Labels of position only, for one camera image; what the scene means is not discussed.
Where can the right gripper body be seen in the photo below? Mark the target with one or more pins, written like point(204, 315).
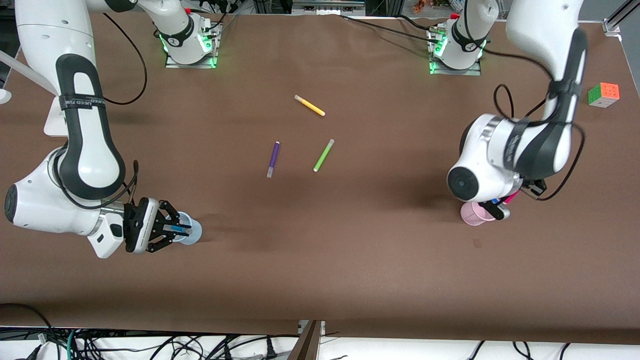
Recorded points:
point(134, 227)

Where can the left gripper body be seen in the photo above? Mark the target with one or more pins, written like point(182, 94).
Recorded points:
point(536, 187)

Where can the blue marker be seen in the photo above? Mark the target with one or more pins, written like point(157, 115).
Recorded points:
point(176, 229)

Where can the pink marker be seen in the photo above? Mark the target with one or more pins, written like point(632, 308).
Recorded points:
point(510, 198)

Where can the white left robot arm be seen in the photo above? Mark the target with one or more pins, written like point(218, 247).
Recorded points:
point(520, 147)

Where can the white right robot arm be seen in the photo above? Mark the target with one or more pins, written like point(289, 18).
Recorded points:
point(82, 165)

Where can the translucent pink plastic cup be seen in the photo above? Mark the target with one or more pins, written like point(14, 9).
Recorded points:
point(472, 214)

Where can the translucent blue plastic cup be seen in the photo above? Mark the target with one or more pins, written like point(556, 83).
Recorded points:
point(192, 234)

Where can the purple marker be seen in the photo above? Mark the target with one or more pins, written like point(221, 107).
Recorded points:
point(273, 159)

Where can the colourful puzzle cube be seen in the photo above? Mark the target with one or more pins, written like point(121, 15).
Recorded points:
point(604, 94)

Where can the white stand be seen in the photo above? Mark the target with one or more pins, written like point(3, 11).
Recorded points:
point(52, 125)

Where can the green marker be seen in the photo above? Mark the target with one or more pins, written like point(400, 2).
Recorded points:
point(323, 155)

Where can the dark table support beam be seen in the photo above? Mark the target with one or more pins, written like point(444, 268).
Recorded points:
point(306, 342)

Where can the yellow marker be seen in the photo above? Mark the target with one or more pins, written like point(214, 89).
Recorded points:
point(310, 105)

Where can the grey background device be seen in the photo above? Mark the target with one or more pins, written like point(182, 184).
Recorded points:
point(327, 6)

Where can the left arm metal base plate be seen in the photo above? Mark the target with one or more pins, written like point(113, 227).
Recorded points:
point(455, 70)

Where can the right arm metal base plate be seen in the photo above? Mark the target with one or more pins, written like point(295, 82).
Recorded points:
point(192, 61)

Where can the aluminium frame profile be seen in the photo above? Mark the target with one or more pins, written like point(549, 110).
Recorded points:
point(617, 20)

